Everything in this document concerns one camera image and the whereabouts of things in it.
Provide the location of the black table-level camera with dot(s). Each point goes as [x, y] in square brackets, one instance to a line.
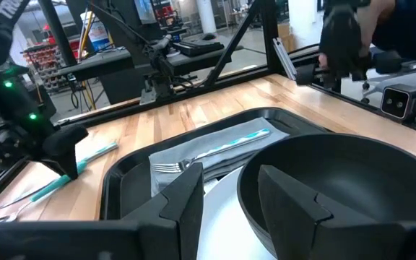
[397, 103]

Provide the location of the desktop monitor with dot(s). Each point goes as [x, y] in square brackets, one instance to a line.
[144, 11]

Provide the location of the dark desk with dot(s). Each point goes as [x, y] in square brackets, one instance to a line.
[200, 63]

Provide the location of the white plate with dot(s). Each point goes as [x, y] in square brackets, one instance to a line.
[226, 224]

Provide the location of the person's forearm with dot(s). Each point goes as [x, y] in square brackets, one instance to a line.
[370, 21]

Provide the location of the black computer mouse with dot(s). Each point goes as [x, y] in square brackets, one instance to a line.
[208, 36]

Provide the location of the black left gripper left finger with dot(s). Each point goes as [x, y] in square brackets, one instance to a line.
[186, 202]

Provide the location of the blue and white container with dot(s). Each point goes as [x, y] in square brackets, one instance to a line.
[98, 34]

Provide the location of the black bowl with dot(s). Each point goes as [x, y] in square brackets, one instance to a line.
[356, 169]

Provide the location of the red bin shelf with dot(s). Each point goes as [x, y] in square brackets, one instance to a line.
[43, 59]

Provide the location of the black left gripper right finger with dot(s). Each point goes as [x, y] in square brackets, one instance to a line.
[287, 209]

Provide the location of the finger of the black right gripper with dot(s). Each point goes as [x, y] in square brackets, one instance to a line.
[65, 162]

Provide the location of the person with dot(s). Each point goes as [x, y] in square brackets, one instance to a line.
[410, 29]

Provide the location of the silver aluminium bracket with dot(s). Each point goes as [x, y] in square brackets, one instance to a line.
[284, 57]

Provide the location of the black round pole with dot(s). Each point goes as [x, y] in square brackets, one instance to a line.
[58, 36]

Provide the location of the brown cardboard box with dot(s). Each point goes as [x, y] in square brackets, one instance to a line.
[287, 38]

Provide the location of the grey cloth napkin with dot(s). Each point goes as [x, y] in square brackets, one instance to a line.
[208, 139]

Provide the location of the black plastic tray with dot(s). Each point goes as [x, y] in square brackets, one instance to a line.
[132, 187]

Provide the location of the black aluminium table frame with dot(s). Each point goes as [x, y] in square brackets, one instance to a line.
[229, 82]

